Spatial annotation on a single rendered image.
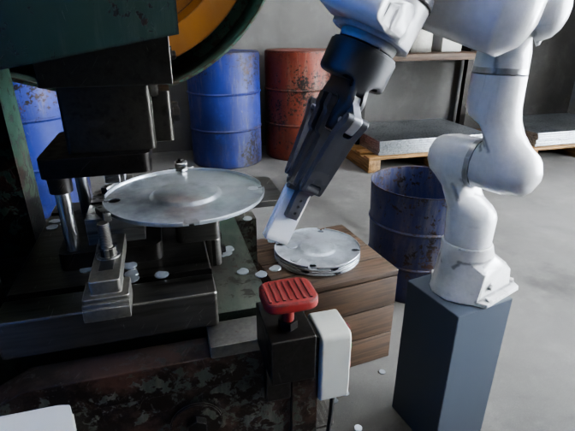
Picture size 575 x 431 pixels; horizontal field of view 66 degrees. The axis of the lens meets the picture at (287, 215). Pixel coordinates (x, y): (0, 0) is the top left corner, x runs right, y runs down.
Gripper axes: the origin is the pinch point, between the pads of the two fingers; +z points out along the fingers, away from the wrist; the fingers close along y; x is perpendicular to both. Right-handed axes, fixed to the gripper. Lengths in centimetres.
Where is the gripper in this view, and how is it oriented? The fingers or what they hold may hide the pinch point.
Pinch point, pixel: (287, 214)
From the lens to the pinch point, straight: 51.9
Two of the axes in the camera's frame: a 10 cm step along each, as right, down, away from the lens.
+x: -8.7, -3.1, -3.8
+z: -4.2, 8.8, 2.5
